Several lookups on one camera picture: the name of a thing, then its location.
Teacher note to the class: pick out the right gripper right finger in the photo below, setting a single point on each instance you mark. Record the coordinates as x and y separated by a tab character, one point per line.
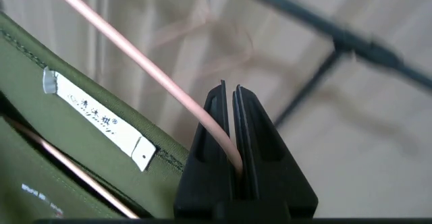
276	180

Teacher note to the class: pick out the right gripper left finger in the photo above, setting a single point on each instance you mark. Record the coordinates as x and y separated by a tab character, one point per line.
199	183

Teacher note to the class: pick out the green shirt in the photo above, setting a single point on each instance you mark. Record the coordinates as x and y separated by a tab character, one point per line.
40	116

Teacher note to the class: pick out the black clothes rack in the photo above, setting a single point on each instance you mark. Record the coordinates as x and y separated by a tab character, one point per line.
371	50

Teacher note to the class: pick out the beige curtain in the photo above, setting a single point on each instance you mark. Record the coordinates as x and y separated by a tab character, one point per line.
337	166

